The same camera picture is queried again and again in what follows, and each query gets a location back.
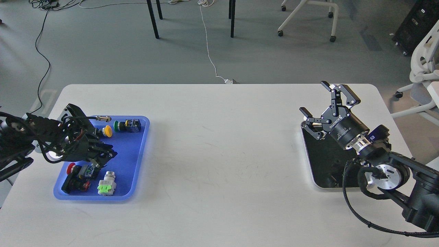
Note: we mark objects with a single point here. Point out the green and silver push button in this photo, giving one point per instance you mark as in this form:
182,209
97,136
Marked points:
107,186

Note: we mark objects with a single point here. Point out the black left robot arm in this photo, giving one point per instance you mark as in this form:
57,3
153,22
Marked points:
73,138

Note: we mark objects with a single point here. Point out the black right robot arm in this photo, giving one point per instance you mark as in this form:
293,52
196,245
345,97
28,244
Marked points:
383,174

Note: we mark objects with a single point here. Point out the silver tray with black mat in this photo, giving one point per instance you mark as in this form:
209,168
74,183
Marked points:
327,159

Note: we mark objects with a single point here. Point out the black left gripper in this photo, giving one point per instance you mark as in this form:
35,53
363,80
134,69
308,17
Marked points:
92,150

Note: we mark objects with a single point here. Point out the green button black switch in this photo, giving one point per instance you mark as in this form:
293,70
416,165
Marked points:
129,125

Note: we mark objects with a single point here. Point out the yellow push button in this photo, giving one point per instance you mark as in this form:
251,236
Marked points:
106,131

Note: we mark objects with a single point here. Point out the black and red switch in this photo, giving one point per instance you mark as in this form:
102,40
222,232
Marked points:
72,182

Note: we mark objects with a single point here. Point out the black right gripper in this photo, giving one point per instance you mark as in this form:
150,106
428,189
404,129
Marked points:
337,119

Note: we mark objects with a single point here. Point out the white office chair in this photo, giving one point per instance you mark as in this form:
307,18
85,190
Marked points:
424,71

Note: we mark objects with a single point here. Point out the blue plastic tray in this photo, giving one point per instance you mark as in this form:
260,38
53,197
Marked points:
126,164

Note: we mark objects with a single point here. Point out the black equipment cabinet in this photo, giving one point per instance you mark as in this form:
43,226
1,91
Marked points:
416,25

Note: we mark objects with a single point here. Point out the red emergency stop button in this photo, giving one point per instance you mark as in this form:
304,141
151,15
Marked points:
87,171

